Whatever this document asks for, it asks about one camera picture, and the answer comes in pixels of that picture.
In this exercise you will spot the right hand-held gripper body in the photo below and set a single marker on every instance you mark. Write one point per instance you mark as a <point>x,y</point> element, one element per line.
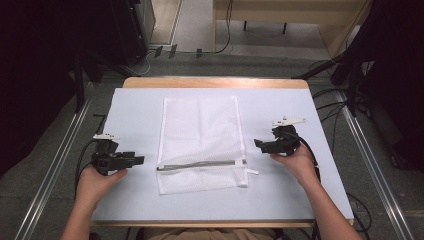
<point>286,143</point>

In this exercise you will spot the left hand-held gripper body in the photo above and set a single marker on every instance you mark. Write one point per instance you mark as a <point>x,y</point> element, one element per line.
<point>108,161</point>

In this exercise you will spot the person's right hand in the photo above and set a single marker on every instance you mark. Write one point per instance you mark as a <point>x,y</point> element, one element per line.
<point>301,165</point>

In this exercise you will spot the person's left hand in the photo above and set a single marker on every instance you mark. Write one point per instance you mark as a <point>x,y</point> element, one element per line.
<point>93,186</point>

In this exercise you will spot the pale table cover sheet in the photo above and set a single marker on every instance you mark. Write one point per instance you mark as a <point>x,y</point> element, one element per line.
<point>266,186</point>

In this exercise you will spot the white mesh laundry bag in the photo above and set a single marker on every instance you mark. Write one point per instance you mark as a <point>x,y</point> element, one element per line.
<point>200,133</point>

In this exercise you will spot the wooden table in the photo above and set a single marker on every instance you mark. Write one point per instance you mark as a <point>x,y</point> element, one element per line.
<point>213,82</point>

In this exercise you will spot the black stand leg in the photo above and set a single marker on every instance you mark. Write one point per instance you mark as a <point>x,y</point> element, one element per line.
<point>320,68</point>

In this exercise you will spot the black curtain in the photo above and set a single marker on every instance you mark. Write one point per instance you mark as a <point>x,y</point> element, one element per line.
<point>396,66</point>
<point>30,66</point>

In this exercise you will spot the dark cabinet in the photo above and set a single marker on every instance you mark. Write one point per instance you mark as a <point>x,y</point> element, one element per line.
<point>133,26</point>

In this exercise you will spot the light wooden bench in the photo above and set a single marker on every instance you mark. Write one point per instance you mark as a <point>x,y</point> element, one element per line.
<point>333,13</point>

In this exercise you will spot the metal floor rail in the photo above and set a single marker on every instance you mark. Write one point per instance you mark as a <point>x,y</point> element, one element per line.
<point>50,173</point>
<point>373,166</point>

